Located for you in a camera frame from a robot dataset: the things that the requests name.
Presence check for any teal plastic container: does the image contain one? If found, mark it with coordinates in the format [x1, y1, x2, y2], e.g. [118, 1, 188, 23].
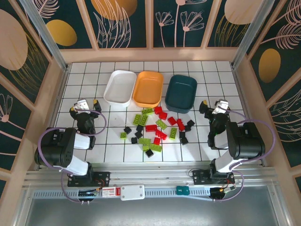
[164, 74, 198, 114]

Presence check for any white plastic container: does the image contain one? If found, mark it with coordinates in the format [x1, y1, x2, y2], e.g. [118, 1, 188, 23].
[103, 70, 137, 108]

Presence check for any orange plastic container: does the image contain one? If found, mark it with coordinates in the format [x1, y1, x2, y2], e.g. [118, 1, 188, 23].
[132, 70, 165, 108]

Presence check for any small adapter with orange plug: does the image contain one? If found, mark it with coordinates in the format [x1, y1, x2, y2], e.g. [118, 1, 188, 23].
[211, 187, 237, 196]

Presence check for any black adapter with lights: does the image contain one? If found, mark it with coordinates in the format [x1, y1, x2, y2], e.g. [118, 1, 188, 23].
[78, 189, 102, 198]

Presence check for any red white labelled box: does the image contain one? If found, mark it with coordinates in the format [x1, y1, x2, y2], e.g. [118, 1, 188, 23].
[101, 187, 121, 197]

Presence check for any small teal device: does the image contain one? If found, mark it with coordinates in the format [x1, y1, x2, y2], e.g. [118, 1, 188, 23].
[176, 186, 190, 196]

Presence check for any white plastic electronics box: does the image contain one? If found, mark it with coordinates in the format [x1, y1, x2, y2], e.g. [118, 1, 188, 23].
[120, 184, 145, 201]

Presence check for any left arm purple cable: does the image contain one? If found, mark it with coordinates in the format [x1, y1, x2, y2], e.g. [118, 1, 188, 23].
[37, 107, 108, 204]

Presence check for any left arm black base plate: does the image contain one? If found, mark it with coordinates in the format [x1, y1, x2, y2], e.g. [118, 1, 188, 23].
[67, 171, 111, 187]

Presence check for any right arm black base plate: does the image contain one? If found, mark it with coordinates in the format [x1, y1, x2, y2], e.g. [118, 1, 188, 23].
[192, 169, 236, 186]

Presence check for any aluminium frame post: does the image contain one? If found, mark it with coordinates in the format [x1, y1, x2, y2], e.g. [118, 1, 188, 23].
[20, 0, 69, 71]
[231, 0, 282, 69]

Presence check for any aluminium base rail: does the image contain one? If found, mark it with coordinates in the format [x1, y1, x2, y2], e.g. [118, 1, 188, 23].
[23, 162, 279, 189]

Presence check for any grey perforated cable tray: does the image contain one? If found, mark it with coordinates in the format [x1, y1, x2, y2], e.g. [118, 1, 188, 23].
[32, 187, 214, 201]

